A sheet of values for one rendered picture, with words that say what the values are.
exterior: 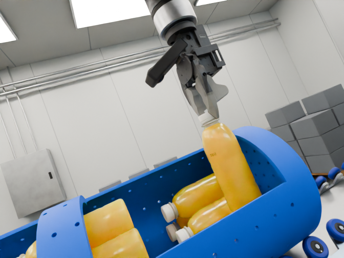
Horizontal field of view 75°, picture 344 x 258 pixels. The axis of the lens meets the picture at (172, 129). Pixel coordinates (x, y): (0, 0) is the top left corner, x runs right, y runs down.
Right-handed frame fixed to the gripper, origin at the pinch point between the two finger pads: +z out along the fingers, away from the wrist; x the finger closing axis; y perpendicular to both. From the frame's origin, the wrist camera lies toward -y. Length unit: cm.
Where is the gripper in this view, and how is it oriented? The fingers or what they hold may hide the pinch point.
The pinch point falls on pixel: (207, 116)
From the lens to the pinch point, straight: 48.2
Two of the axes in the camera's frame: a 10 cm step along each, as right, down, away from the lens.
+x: -2.9, 2.0, 9.4
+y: 8.8, -3.3, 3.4
